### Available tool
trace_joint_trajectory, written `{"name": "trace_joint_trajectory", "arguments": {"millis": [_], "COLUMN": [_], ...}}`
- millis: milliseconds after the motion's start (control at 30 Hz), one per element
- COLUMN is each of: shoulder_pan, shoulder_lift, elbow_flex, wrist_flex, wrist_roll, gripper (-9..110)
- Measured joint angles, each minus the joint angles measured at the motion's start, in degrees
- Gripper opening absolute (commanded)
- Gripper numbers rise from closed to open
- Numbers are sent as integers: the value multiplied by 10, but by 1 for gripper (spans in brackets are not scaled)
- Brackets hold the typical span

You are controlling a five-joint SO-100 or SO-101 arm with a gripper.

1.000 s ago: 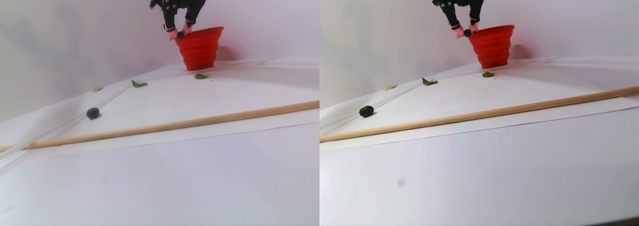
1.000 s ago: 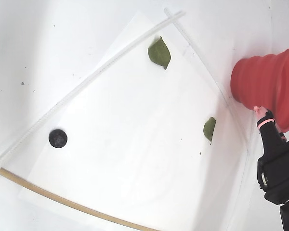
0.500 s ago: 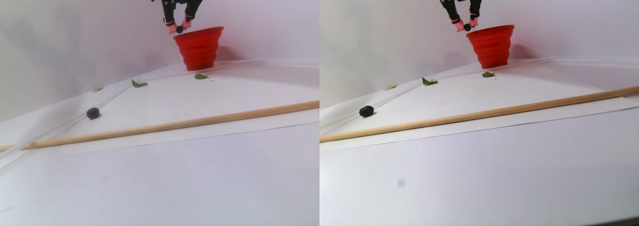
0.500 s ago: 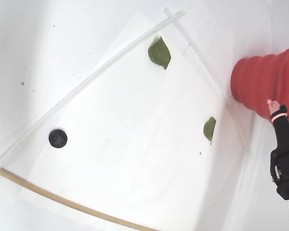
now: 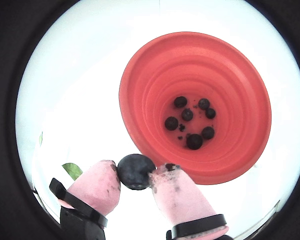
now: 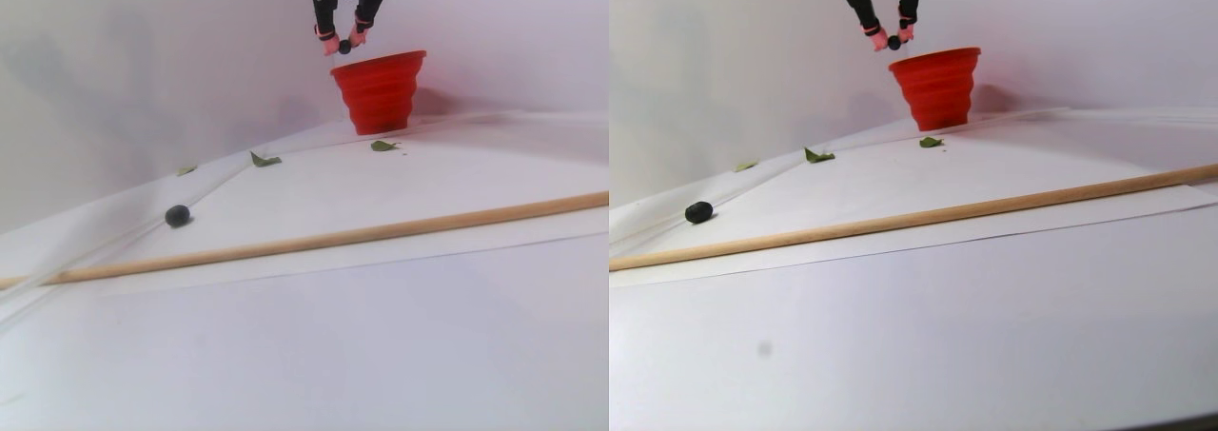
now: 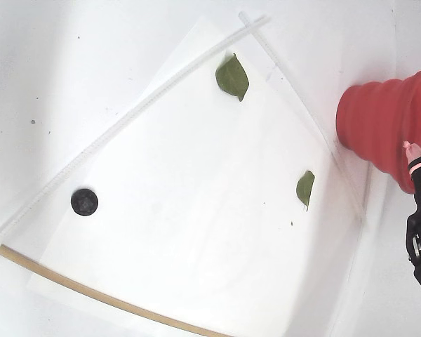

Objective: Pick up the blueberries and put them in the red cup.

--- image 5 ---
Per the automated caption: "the gripper finger with stained pink tip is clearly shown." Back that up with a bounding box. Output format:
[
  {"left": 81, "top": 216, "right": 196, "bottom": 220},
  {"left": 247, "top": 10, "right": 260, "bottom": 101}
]
[{"left": 149, "top": 163, "right": 233, "bottom": 240}]

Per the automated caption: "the gripper finger with pink tip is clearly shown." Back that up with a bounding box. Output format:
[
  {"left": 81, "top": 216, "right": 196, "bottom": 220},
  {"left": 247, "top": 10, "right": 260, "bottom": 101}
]
[{"left": 49, "top": 159, "right": 122, "bottom": 240}]

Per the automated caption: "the red collapsible silicone cup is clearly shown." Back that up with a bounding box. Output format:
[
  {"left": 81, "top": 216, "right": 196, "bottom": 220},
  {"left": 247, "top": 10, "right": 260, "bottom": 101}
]
[{"left": 118, "top": 31, "right": 272, "bottom": 186}]

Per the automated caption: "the small narrow green leaf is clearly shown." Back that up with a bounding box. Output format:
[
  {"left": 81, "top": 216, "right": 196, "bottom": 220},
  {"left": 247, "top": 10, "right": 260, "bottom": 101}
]
[{"left": 61, "top": 162, "right": 84, "bottom": 180}]

